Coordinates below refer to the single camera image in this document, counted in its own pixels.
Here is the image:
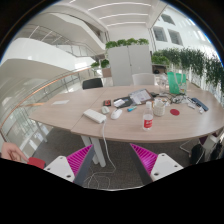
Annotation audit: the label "white power strip cable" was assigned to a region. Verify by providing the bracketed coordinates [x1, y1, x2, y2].
[83, 120, 118, 189]

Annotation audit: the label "black cable tangle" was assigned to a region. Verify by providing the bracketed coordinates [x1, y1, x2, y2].
[166, 93, 191, 104]

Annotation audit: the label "silver foil packet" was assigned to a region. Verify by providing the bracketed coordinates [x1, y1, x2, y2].
[113, 98, 126, 108]

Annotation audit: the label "white power strip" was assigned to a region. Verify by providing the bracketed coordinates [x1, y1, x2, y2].
[82, 108, 107, 125]

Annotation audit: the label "white paper sheet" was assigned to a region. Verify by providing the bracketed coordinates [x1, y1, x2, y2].
[51, 99, 71, 106]

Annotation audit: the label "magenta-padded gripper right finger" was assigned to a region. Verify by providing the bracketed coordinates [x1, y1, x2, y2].
[128, 143, 184, 186]

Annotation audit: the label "white grid-pattern mug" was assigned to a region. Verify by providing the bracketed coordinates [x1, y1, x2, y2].
[153, 98, 167, 117]

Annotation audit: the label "person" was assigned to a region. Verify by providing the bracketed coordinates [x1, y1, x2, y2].
[0, 142, 29, 163]

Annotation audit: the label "glass railing with wooden handrail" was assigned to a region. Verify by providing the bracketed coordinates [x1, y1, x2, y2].
[0, 66, 93, 141]

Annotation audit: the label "green tote bag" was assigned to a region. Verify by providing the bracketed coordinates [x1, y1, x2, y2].
[166, 71, 187, 95]

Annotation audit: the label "white cabinet topped with plants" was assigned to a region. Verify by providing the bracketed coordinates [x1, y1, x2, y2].
[105, 38, 154, 87]

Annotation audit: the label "white chair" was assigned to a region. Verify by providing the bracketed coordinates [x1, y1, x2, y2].
[131, 72, 156, 86]

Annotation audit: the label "black chair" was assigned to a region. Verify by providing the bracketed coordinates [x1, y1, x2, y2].
[81, 77, 104, 90]

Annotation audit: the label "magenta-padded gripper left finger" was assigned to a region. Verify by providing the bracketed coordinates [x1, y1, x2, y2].
[43, 144, 97, 187]

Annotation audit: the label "flat round red coaster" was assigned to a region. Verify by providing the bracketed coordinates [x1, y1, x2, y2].
[169, 108, 181, 117]

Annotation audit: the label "clear red-labelled water bottle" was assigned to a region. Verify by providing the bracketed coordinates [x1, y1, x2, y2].
[142, 100, 155, 132]

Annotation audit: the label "white computer mouse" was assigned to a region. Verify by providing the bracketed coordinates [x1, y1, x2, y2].
[110, 108, 123, 120]

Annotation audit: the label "red chair seat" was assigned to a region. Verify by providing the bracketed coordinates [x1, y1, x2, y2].
[27, 156, 47, 170]

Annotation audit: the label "ceiling light strips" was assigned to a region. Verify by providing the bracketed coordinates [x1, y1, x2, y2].
[88, 1, 153, 28]

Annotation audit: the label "wooden planter with plants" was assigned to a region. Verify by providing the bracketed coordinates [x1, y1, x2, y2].
[90, 59, 112, 78]

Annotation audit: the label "clear plastic jug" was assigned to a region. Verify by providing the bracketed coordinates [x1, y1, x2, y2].
[159, 73, 168, 94]

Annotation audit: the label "green plant hedge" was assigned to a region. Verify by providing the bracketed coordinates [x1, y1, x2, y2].
[151, 47, 224, 94]

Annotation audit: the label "dark blue keyboard case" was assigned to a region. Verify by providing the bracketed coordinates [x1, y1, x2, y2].
[190, 97, 210, 112]

